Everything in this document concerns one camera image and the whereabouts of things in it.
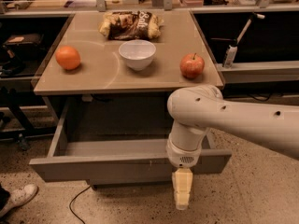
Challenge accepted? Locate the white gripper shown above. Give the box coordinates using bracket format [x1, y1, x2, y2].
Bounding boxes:
[166, 139, 202, 210]

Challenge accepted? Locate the orange fruit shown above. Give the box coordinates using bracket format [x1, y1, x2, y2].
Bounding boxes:
[55, 46, 80, 70]

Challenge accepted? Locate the grey drawer cabinet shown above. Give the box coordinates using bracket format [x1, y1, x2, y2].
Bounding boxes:
[33, 9, 225, 190]

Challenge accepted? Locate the white bowl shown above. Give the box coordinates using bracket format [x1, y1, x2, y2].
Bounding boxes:
[119, 40, 156, 71]

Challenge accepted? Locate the grey top drawer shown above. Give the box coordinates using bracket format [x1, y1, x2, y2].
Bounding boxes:
[28, 96, 233, 186]

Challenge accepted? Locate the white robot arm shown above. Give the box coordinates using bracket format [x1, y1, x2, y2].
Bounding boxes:
[166, 85, 299, 210]

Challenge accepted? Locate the brown snack bag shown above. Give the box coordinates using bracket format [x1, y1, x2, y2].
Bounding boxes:
[98, 10, 164, 41]

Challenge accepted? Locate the red apple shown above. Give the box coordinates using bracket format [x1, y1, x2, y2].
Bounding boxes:
[179, 53, 205, 79]

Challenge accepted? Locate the black floor cable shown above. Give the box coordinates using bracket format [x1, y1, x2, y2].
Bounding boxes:
[68, 185, 92, 224]

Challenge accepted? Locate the black chair base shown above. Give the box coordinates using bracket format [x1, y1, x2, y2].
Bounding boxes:
[0, 87, 56, 150]

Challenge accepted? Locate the white sneaker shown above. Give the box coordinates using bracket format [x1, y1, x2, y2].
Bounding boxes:
[0, 184, 38, 217]

